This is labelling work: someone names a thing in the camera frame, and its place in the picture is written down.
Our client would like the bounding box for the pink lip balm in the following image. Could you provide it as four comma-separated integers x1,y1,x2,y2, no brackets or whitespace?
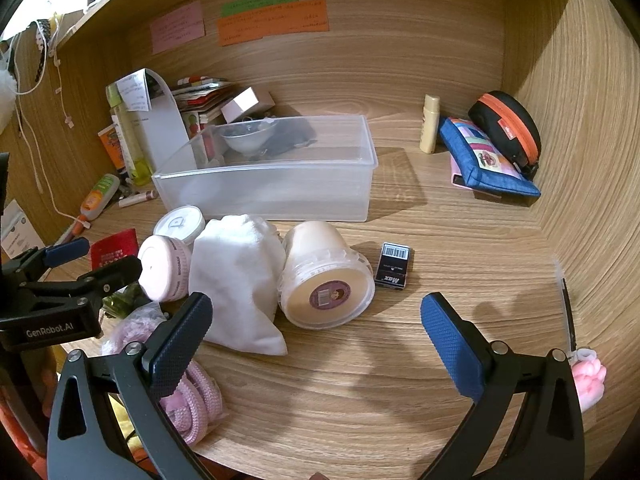
118,190,160,208

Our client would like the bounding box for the stack of booklets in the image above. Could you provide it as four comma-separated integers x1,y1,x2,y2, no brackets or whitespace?
172,76,236,136

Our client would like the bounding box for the pink braided rope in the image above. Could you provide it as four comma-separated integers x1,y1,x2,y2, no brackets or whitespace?
159,360,224,446

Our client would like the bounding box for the red card packet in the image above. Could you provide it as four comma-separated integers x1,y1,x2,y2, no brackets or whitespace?
90,228,138,273

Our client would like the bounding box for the pink wallet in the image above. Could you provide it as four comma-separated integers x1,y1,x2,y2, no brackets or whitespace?
450,152,476,191

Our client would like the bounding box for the pink round jar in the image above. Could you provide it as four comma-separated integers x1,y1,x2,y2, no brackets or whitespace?
137,235,193,303

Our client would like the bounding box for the white cloth pouch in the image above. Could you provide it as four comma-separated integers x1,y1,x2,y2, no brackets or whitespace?
188,214,288,357

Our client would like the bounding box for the black orange zip case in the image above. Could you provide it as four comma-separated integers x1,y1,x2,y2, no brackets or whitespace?
467,91,542,181

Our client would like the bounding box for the small white box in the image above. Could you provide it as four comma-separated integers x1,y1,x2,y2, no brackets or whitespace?
220,87,273,123

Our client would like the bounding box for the black cloth pouch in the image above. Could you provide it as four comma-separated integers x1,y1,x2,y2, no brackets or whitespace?
262,119,319,157

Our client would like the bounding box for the small black box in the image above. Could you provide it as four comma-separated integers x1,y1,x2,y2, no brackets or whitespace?
375,242,414,291

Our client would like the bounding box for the clear plastic storage bin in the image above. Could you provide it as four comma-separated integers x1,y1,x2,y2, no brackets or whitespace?
151,115,378,223

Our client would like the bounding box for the white cable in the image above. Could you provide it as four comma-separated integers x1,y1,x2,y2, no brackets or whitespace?
0,20,68,216

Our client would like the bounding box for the orange sticky note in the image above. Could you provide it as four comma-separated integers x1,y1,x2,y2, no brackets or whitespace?
217,0,328,47

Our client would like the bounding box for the white fluffy plush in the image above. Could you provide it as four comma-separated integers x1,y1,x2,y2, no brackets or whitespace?
0,50,17,128

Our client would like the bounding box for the white paper receipt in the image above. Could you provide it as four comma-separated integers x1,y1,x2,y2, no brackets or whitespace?
120,72,151,112

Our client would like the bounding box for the yellow printed cloth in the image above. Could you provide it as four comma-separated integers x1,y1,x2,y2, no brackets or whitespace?
107,392,148,463

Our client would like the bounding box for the orange garment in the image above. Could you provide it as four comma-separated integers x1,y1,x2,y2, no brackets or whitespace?
0,400,48,480

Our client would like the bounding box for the cream plastic tub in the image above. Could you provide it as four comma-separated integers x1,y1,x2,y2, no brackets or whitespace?
278,220,376,330

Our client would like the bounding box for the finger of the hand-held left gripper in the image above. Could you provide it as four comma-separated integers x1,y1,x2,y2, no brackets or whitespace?
20,255,143,322
0,237,91,291

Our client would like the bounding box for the wooden desktop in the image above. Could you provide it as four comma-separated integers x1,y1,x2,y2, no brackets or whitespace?
60,105,591,480

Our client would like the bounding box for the thin black pen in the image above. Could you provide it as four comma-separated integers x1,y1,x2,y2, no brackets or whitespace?
557,260,581,356

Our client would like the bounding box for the green sticky note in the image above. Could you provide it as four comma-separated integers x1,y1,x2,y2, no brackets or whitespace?
221,0,299,17

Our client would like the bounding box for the white labelled box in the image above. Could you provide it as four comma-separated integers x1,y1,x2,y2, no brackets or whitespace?
0,199,40,261

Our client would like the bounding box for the pink paw squishy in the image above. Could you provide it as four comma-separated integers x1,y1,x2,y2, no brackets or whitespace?
571,350,607,414

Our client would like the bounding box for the white bowl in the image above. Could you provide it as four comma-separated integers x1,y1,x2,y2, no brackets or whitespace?
220,119,278,156

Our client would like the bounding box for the blue patchwork pouch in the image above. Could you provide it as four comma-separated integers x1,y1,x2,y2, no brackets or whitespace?
439,116,542,197

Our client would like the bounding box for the pink sticky note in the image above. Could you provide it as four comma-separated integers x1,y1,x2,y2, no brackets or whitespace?
150,1,207,56

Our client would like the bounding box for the yellow-green bottle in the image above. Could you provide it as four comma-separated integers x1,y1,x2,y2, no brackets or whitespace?
107,85,153,186

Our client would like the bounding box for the pink plastic bag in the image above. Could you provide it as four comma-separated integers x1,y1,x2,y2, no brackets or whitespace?
102,302,168,356

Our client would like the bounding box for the white round lidded jar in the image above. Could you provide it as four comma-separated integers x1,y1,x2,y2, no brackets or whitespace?
153,205,207,246

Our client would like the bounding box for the green orange tube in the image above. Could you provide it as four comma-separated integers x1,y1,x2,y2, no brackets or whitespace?
80,173,121,221

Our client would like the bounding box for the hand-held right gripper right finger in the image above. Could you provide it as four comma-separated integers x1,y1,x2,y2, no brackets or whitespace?
420,292,586,480

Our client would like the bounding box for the white file holder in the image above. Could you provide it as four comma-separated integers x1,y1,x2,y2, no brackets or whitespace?
106,67,196,186

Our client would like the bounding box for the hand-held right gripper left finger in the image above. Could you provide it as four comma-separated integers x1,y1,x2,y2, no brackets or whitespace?
46,291,214,480

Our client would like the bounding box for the cream tube bottle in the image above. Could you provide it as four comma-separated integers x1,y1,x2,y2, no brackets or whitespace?
419,94,441,154

